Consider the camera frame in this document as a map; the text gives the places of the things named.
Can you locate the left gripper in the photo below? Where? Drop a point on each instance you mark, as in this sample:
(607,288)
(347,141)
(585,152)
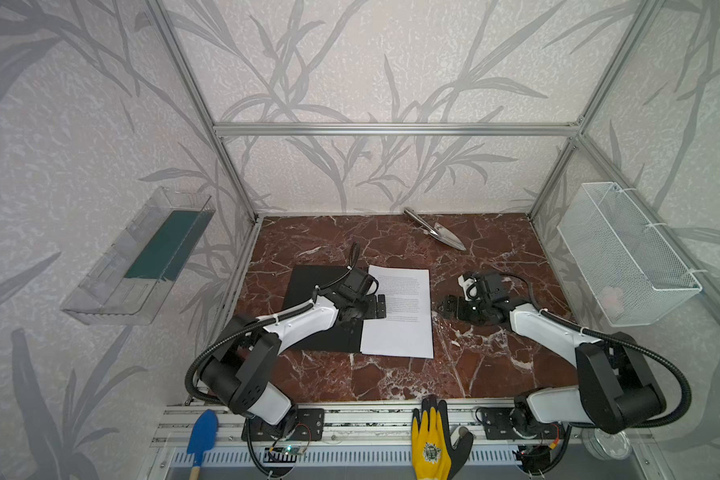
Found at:
(371,306)

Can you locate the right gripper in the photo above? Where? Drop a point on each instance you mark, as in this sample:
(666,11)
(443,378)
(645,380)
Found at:
(463,307)

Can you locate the printed paper sheet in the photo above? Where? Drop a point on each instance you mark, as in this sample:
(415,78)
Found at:
(407,330)

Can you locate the black file folder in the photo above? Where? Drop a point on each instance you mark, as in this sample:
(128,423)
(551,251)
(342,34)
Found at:
(309,319)

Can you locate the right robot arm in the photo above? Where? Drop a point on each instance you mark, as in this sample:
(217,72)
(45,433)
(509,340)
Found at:
(620,384)

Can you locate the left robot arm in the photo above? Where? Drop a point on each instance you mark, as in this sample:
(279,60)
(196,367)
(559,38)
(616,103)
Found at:
(236,370)

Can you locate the silver metal trowel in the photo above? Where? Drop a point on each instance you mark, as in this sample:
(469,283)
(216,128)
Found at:
(436,230)

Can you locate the yellow black work glove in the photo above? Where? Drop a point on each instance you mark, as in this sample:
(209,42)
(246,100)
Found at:
(437,453)

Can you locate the pink object in basket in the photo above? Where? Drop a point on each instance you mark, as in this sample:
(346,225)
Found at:
(611,300)

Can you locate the green circuit board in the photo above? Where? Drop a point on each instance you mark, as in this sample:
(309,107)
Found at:
(288,453)

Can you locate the clear round plastic lid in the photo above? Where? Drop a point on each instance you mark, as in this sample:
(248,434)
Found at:
(605,446)

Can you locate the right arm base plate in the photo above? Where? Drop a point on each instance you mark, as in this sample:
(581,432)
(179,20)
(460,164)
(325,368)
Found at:
(504,423)

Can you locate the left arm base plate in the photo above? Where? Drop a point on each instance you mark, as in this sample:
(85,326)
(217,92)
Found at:
(299,424)

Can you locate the white wire mesh basket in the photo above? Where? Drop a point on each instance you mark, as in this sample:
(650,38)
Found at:
(615,244)

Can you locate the blue trowel wooden handle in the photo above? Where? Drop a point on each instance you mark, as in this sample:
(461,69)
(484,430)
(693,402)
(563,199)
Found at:
(202,439)

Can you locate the clear plastic wall tray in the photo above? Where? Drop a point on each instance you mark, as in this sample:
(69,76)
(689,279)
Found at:
(130,282)

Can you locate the aluminium frame post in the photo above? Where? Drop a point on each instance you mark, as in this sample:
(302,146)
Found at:
(169,38)

